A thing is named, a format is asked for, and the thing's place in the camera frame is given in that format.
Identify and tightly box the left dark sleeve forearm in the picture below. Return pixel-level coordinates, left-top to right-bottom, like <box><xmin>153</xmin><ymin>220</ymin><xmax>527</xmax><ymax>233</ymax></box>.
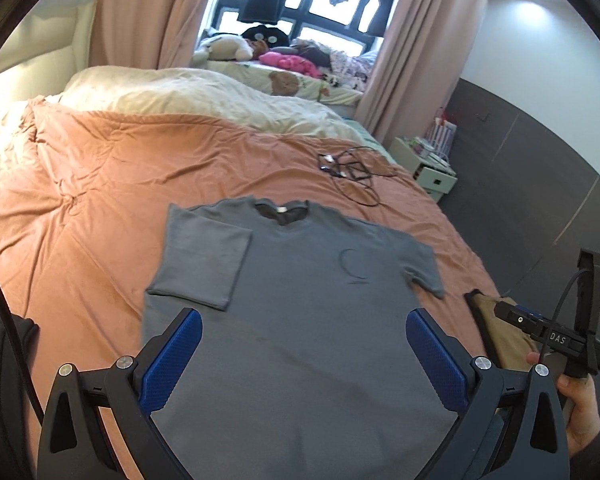
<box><xmin>0</xmin><ymin>318</ymin><xmax>33</xmax><ymax>479</ymax></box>

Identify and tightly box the cream padded headboard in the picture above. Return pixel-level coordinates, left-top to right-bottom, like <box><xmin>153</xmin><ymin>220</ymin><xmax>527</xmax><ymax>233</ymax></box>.
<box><xmin>0</xmin><ymin>2</ymin><xmax>95</xmax><ymax>74</ymax></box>

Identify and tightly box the tan folded garment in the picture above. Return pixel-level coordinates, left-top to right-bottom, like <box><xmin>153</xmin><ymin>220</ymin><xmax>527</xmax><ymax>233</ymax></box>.
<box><xmin>464</xmin><ymin>289</ymin><xmax>536</xmax><ymax>372</ymax></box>

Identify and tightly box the grey t-shirt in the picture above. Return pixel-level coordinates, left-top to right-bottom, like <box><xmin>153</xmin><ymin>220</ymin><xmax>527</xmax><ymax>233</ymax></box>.
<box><xmin>143</xmin><ymin>196</ymin><xmax>452</xmax><ymax>479</ymax></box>

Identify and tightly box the orange bed blanket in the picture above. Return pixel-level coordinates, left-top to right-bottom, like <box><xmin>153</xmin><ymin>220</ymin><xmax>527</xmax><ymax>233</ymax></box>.
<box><xmin>0</xmin><ymin>100</ymin><xmax>493</xmax><ymax>396</ymax></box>

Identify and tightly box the cream duvet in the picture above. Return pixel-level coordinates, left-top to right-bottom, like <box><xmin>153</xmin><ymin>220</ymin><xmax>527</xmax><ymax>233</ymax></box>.
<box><xmin>58</xmin><ymin>66</ymin><xmax>370</xmax><ymax>145</ymax></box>

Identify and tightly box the black cable bundle on bed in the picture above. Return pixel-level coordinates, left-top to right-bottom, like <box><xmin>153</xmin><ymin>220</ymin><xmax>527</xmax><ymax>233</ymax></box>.
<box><xmin>316</xmin><ymin>145</ymin><xmax>399</xmax><ymax>208</ymax></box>

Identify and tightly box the right hand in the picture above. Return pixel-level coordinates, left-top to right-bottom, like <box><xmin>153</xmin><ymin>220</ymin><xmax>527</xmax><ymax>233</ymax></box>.
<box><xmin>556</xmin><ymin>374</ymin><xmax>600</xmax><ymax>458</ymax></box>

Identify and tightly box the white plush toy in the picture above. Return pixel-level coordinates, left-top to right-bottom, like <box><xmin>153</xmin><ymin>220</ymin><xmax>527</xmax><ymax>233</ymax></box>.
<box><xmin>192</xmin><ymin>34</ymin><xmax>253</xmax><ymax>66</ymax></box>

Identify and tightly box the black plush toy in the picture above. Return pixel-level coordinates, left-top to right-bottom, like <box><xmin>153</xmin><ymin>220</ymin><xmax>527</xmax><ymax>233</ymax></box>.
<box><xmin>242</xmin><ymin>24</ymin><xmax>290</xmax><ymax>48</ymax></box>

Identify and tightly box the right pink curtain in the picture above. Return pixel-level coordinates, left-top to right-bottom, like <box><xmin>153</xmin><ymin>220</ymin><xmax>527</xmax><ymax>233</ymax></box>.
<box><xmin>354</xmin><ymin>0</ymin><xmax>488</xmax><ymax>146</ymax></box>

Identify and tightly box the bear print sill cushion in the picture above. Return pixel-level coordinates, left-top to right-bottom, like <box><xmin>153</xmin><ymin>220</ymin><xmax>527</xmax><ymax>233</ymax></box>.
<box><xmin>206</xmin><ymin>61</ymin><xmax>363</xmax><ymax>107</ymax></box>

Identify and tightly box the left pink curtain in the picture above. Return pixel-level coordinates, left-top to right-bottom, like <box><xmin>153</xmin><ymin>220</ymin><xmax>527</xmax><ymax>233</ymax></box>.
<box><xmin>88</xmin><ymin>0</ymin><xmax>208</xmax><ymax>70</ymax></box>

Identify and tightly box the pink curtain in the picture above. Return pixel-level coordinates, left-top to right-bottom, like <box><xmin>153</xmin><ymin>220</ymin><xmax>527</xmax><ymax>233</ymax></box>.
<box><xmin>88</xmin><ymin>0</ymin><xmax>208</xmax><ymax>70</ymax></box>
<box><xmin>354</xmin><ymin>0</ymin><xmax>488</xmax><ymax>146</ymax></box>

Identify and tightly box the pink garment on sill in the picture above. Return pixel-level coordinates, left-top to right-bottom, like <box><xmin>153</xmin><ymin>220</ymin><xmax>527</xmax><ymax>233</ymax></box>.
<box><xmin>259</xmin><ymin>51</ymin><xmax>323</xmax><ymax>79</ymax></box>

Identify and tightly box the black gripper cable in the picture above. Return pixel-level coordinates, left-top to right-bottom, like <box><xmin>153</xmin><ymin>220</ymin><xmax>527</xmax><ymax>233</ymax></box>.
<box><xmin>0</xmin><ymin>251</ymin><xmax>45</xmax><ymax>426</ymax></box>

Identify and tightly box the white bedside drawer unit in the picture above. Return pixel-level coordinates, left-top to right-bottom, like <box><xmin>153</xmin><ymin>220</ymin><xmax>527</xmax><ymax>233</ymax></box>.
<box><xmin>389</xmin><ymin>138</ymin><xmax>457</xmax><ymax>203</ymax></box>

